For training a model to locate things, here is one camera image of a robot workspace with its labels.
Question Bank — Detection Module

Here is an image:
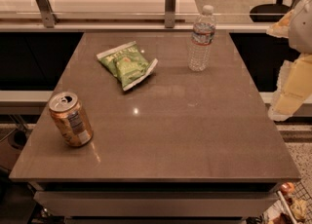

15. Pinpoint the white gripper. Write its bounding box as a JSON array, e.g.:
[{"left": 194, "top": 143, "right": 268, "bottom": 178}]
[{"left": 266, "top": 0, "right": 312, "bottom": 122}]

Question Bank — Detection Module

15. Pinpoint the orange soda can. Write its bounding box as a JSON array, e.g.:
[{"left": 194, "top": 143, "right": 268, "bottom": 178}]
[{"left": 49, "top": 92, "right": 93, "bottom": 147}]

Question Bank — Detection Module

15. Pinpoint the black office chair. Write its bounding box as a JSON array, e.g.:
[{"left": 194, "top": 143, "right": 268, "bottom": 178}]
[{"left": 250, "top": 0, "right": 291, "bottom": 22}]

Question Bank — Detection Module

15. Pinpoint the clear plastic water bottle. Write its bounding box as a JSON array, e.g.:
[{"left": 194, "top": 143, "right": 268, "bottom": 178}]
[{"left": 188, "top": 5, "right": 216, "bottom": 71}]

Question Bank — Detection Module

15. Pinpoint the green chip bag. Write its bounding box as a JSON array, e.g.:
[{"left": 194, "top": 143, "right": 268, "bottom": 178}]
[{"left": 97, "top": 41, "right": 158, "bottom": 92}]

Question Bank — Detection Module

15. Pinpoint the grey table drawer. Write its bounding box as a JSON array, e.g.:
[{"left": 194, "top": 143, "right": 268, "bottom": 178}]
[{"left": 34, "top": 191, "right": 277, "bottom": 217}]

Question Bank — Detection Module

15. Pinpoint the middle metal railing bracket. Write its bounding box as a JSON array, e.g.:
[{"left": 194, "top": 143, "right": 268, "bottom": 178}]
[{"left": 164, "top": 0, "right": 176, "bottom": 28}]

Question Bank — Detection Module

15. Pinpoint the wire basket with items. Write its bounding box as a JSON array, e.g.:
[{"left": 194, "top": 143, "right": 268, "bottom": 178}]
[{"left": 261, "top": 182, "right": 312, "bottom": 224}]

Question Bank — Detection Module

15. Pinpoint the left metal railing bracket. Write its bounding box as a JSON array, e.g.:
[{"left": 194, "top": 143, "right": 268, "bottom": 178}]
[{"left": 35, "top": 0, "right": 58, "bottom": 28}]

